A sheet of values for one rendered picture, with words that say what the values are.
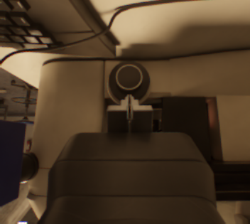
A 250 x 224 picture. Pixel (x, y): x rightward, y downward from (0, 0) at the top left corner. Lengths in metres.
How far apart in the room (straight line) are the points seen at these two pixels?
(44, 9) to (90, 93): 0.15
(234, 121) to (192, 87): 0.09
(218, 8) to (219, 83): 0.13
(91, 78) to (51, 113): 0.09
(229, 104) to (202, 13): 0.16
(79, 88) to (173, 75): 0.16
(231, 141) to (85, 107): 0.24
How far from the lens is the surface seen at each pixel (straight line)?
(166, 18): 0.24
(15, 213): 0.68
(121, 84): 0.26
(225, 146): 0.33
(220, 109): 0.33
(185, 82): 0.31
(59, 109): 0.32
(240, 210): 0.48
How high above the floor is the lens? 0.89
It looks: 13 degrees down
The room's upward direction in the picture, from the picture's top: 180 degrees clockwise
